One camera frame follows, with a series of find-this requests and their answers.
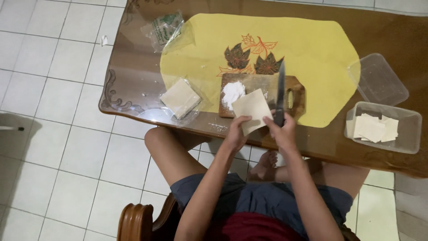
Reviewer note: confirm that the person's left hand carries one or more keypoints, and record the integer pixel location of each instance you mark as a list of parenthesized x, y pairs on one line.
[(234, 134)]

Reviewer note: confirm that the person's right hand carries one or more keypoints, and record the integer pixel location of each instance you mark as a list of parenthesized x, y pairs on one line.
[(284, 135)]

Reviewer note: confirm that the square dough wrapper sheet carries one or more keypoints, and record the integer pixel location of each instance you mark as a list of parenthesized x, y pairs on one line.
[(252, 107)]

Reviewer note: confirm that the scattered flour dust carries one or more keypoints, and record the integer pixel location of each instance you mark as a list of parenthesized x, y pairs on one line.
[(218, 127)]

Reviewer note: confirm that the clear plastic wrapper bag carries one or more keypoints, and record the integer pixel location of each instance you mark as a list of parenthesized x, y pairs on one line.
[(200, 112)]

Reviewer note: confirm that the pile of white flour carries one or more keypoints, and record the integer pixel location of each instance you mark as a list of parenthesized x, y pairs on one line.
[(232, 93)]

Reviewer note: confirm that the wooden cutting board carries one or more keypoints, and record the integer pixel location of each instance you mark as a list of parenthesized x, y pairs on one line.
[(291, 87)]

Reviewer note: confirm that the stack of dough wrappers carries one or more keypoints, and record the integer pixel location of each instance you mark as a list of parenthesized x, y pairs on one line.
[(180, 98)]

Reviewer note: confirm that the person's left leg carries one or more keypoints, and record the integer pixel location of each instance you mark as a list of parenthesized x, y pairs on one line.
[(170, 154)]

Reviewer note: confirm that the person's leg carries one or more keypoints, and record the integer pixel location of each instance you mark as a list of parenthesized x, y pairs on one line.
[(344, 179), (170, 154)]

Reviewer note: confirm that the person's right leg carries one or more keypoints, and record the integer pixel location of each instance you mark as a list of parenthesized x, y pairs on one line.
[(344, 179)]

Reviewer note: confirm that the yellow leaf-print placemat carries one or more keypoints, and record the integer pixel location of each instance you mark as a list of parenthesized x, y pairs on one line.
[(314, 50)]

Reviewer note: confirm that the heap of cut dough pieces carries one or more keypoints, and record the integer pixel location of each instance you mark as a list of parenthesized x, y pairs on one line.
[(374, 129)]

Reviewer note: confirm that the dark red shirt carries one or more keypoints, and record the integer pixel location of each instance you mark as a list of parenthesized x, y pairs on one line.
[(254, 229)]

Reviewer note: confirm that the clear plastic container lid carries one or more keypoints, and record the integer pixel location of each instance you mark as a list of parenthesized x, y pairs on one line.
[(379, 80)]

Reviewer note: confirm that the clear plastic container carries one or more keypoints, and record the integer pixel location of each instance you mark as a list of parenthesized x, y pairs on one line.
[(409, 134)]

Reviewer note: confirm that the empty green-print plastic package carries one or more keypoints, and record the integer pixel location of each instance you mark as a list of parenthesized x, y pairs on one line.
[(163, 30)]

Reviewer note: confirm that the wooden chair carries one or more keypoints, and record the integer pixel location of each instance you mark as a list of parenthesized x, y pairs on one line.
[(140, 221)]

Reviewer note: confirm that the white paper scrap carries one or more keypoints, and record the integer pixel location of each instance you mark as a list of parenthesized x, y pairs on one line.
[(104, 40)]

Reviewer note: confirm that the white stick with black tip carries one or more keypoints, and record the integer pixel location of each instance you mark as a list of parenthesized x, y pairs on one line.
[(11, 128)]

